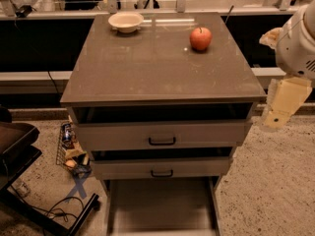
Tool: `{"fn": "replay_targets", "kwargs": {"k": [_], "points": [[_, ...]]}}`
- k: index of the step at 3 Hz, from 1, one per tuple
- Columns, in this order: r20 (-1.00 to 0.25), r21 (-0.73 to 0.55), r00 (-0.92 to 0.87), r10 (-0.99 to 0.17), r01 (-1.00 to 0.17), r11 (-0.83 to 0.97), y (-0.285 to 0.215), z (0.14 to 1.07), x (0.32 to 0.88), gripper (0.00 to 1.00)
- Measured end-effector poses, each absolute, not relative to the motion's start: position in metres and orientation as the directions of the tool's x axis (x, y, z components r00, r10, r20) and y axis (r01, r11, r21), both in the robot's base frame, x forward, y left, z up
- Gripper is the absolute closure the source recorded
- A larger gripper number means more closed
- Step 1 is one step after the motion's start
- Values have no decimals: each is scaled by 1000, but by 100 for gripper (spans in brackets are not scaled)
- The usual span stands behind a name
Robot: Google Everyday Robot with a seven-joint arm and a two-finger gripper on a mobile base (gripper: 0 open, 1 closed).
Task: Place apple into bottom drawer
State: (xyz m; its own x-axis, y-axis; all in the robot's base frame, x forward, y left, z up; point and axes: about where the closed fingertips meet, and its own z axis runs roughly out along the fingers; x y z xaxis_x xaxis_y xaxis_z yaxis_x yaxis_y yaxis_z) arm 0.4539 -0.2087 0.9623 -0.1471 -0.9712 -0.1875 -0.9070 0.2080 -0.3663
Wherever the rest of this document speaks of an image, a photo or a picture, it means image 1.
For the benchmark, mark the middle grey drawer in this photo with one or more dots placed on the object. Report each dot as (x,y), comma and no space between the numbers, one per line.
(160,168)

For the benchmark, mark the open bottom drawer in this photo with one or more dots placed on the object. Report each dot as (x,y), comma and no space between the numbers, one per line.
(162,207)

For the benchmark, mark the top grey drawer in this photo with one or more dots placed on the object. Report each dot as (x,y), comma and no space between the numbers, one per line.
(159,135)

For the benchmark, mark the grey drawer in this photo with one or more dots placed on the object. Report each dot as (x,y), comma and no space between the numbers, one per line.
(160,168)
(159,135)

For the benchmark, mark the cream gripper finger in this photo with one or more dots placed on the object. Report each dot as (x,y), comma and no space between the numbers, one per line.
(270,38)
(284,98)

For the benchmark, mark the grey drawer cabinet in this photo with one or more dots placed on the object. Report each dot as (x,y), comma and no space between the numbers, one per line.
(154,75)

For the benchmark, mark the white bowl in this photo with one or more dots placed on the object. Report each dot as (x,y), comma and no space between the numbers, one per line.
(126,22)

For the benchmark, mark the red apple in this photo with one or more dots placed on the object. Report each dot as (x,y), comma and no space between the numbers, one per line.
(200,38)

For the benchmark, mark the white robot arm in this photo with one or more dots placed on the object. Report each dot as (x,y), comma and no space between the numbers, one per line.
(294,45)

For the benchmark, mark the wire basket with items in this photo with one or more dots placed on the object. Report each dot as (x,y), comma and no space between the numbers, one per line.
(70,154)

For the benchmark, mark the black power adapter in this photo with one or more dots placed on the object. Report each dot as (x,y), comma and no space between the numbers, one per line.
(23,11)

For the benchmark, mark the dark rolling cart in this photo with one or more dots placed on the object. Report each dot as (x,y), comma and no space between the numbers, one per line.
(17,154)

